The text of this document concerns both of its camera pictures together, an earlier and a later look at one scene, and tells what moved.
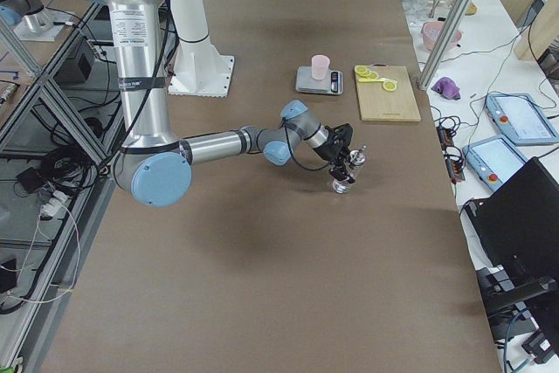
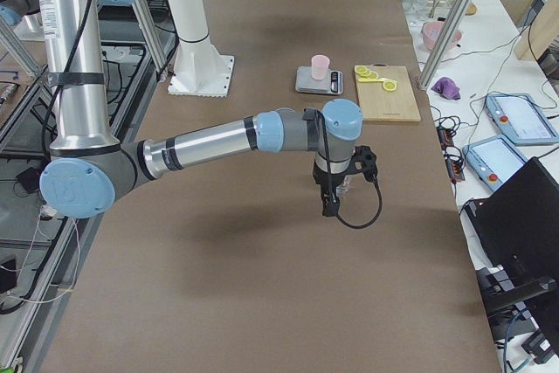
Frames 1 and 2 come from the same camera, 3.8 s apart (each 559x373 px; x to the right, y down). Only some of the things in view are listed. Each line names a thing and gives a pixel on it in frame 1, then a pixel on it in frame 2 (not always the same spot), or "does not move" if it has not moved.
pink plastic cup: [320, 65] does not move
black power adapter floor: [31, 180] does not move
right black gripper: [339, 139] to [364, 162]
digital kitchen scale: [305, 81] does not move
